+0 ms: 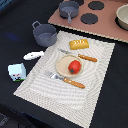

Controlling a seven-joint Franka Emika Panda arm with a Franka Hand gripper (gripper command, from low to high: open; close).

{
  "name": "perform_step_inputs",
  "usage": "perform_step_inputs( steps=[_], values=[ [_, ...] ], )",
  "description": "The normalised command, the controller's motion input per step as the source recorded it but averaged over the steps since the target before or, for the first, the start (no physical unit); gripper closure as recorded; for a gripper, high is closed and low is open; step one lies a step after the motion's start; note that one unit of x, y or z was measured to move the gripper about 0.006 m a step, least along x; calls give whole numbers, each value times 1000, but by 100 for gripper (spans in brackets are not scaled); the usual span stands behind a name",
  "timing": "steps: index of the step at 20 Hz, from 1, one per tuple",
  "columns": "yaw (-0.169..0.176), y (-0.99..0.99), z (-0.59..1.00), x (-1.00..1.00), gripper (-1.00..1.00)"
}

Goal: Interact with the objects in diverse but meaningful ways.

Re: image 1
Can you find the red toy tomato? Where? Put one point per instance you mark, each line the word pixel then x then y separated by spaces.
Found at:
pixel 74 67

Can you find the black burner disc front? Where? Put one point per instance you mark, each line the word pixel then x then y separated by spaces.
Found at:
pixel 89 18

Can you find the black burner disc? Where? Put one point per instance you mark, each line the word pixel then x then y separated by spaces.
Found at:
pixel 96 5
pixel 89 18
pixel 80 2

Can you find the light blue milk carton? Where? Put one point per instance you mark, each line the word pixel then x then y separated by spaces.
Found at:
pixel 17 72

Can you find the grey toy frying pan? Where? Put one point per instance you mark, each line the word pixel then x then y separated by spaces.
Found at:
pixel 69 9

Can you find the wooden handled toy knife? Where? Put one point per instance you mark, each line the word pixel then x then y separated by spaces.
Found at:
pixel 79 55

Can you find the beige woven placemat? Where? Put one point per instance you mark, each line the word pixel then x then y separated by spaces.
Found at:
pixel 70 102

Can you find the black burner disc back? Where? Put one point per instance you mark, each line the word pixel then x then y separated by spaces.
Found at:
pixel 96 5

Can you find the wooden handled toy fork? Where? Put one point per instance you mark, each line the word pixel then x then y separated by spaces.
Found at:
pixel 55 76

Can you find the toy bread loaf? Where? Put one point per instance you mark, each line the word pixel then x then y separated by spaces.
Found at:
pixel 79 44

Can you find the cream bowl on stove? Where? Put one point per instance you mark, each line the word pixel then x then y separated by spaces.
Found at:
pixel 122 15

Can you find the black burner disc left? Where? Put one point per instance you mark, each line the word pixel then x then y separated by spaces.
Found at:
pixel 80 2

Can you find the grey toy pot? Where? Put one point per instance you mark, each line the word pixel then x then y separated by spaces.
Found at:
pixel 44 34

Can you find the round wooden plate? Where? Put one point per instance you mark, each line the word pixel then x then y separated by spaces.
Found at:
pixel 63 63

